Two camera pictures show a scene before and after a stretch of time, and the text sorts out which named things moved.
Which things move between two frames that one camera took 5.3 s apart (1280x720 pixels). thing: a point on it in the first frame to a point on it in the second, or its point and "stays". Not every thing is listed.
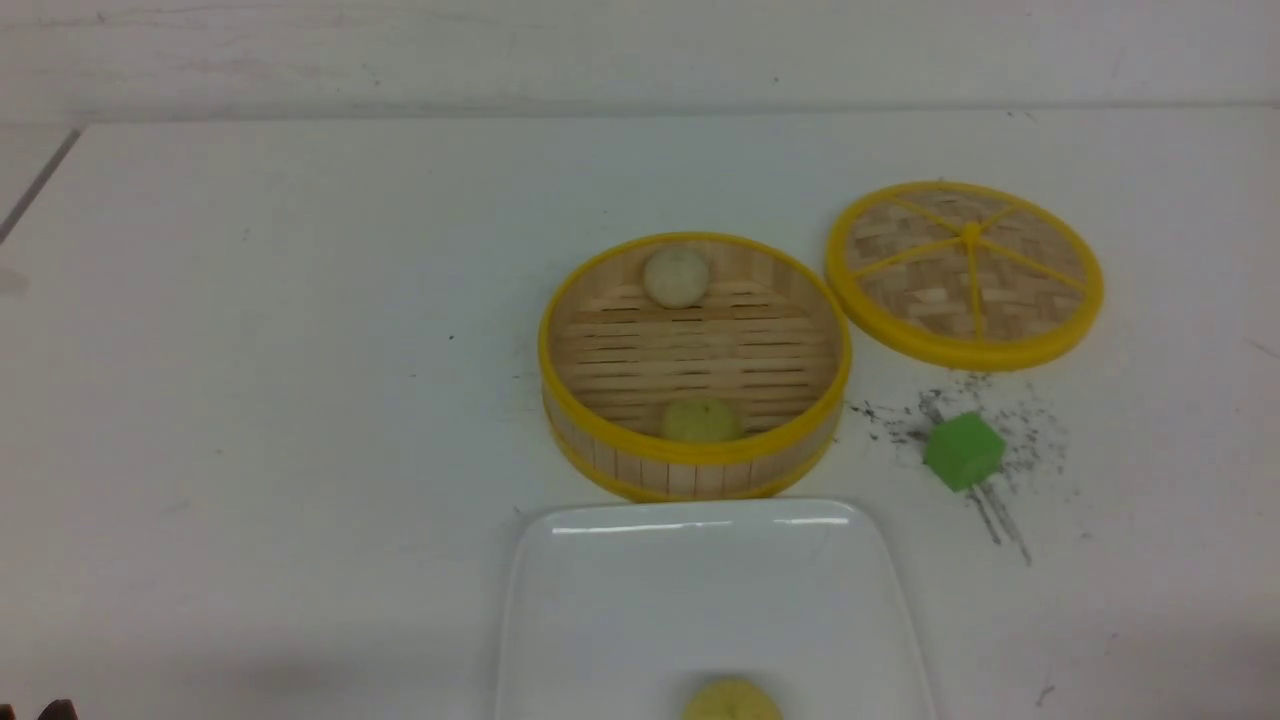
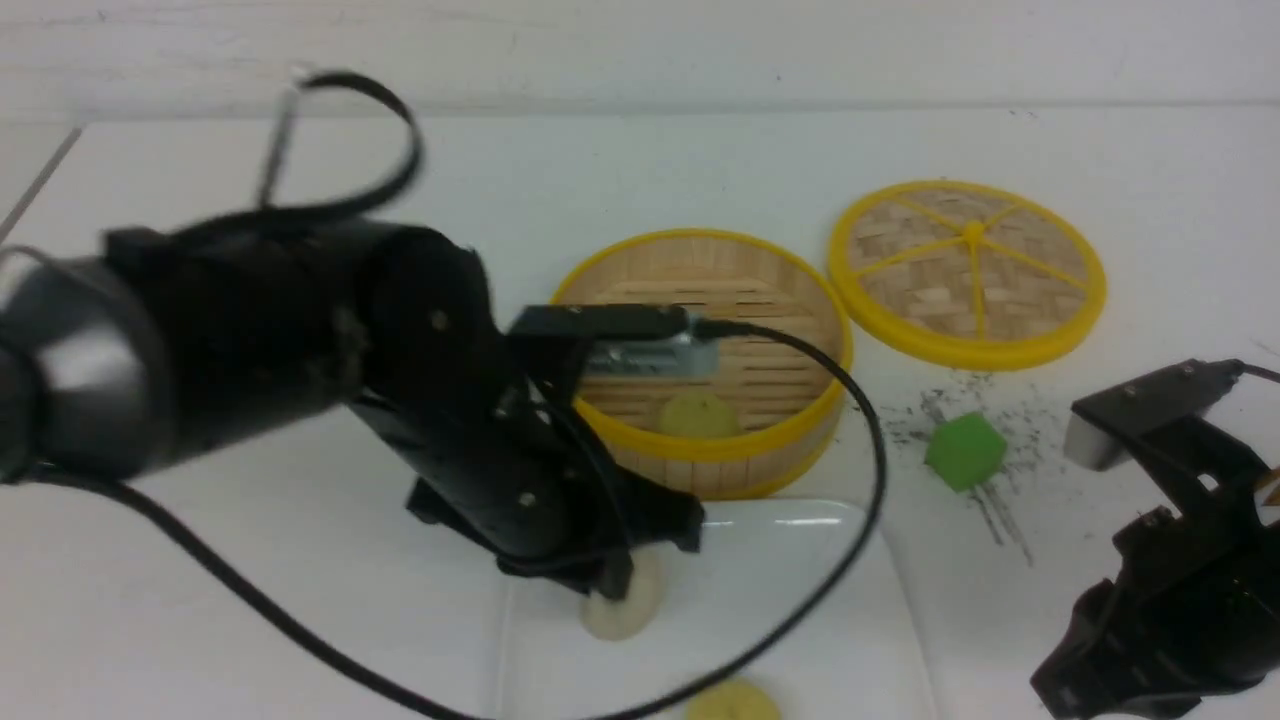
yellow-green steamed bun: [702, 419] stays
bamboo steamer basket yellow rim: [694, 367] stays
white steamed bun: [676, 277] to [630, 616]
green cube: [964, 450] stays
